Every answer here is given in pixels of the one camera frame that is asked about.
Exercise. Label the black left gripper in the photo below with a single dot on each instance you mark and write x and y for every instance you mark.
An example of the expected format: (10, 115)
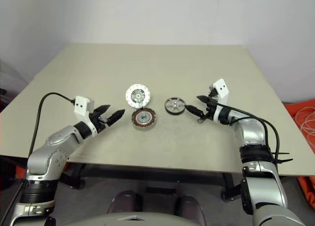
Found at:
(98, 122)

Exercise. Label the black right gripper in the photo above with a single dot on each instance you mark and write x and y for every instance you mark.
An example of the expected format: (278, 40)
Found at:
(210, 111)

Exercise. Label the black round rotor wheel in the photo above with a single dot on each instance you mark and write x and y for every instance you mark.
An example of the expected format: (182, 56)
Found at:
(175, 105)

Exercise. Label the white round motor cover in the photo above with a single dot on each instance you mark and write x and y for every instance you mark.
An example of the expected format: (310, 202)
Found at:
(130, 93)

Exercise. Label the round grey metal disc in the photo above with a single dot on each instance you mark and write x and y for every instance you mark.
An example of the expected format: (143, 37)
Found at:
(144, 117)

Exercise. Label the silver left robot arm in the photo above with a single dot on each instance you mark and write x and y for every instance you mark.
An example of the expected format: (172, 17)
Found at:
(56, 142)

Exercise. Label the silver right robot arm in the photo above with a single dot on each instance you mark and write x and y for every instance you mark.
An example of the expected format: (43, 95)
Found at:
(251, 132)

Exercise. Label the dark maroon rounded shape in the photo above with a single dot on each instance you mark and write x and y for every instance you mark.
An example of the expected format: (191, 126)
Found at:
(190, 208)
(121, 202)

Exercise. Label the black zip tie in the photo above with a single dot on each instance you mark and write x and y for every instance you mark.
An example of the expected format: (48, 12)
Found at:
(283, 160)

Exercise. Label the grey robot torso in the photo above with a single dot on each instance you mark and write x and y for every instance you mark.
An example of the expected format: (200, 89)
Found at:
(157, 221)

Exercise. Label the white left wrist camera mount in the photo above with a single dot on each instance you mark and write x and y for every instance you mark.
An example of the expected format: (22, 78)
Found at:
(81, 105)

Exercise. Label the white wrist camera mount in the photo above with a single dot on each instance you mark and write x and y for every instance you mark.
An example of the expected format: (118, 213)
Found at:
(81, 105)
(222, 87)

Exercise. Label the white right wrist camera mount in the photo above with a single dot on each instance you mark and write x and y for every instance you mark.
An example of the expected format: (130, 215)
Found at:
(222, 87)

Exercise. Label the black table frame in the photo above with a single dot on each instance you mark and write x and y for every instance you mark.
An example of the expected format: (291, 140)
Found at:
(147, 173)

